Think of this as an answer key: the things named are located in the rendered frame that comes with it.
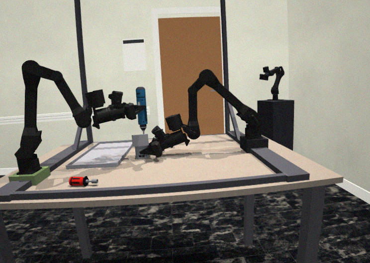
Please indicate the blue cylindrical tool barrel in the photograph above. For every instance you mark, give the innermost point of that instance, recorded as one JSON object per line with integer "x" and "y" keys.
{"x": 141, "y": 100}

